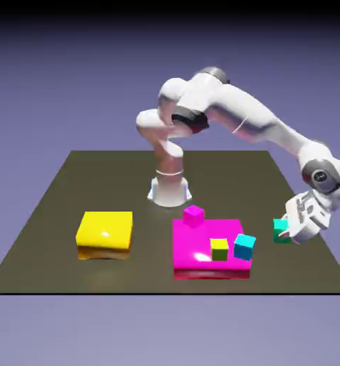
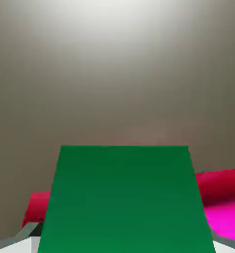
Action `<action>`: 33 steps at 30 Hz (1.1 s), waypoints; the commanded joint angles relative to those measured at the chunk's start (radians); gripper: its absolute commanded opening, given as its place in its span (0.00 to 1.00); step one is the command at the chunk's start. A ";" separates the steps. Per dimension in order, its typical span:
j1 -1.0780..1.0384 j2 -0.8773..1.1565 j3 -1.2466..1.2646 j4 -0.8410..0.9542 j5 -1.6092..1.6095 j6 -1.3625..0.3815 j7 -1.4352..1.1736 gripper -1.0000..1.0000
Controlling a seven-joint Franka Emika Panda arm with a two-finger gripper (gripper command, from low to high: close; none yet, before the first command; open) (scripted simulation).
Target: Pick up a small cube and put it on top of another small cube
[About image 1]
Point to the large yellow box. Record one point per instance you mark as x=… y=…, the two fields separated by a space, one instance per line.
x=103 y=230

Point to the small magenta cube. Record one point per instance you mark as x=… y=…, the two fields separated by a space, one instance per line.
x=193 y=215

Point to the small cyan cube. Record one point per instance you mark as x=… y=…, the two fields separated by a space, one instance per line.
x=244 y=247

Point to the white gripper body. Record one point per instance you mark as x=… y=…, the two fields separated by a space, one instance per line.
x=307 y=230

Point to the small green cube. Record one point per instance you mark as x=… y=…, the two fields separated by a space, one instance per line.
x=279 y=228

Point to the large magenta box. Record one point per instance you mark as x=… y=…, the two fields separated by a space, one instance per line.
x=195 y=243

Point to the small yellow cube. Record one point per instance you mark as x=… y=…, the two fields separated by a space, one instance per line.
x=219 y=249

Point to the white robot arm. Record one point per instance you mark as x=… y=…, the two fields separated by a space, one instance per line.
x=244 y=105

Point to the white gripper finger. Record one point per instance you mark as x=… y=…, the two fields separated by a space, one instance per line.
x=284 y=235
x=284 y=216

